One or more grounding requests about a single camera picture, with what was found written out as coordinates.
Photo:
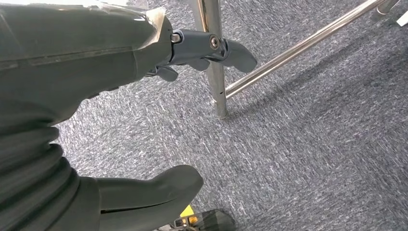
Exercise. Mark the black robot foot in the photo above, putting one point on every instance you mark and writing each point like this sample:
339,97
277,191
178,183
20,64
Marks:
210,221

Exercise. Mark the white platform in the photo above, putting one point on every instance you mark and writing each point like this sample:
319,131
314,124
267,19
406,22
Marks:
403,19

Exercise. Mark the stainless steel workbench table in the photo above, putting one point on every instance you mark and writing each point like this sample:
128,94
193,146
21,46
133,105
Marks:
216,89

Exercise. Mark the yellow floor tape rectangle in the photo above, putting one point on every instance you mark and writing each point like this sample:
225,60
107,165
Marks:
188,212

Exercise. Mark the ribbed grey left arm sleeve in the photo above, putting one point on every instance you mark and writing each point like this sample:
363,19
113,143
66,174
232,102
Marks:
32,178

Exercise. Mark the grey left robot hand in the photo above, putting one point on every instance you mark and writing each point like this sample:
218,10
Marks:
79,63

